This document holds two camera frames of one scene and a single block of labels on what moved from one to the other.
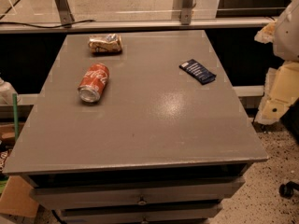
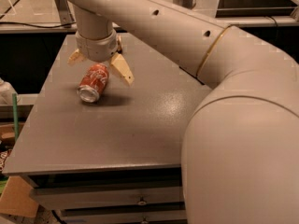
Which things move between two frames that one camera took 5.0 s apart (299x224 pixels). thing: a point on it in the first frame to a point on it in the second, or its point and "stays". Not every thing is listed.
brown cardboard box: (17, 200) stays
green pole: (15, 117) stays
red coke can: (92, 82) stays
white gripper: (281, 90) to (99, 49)
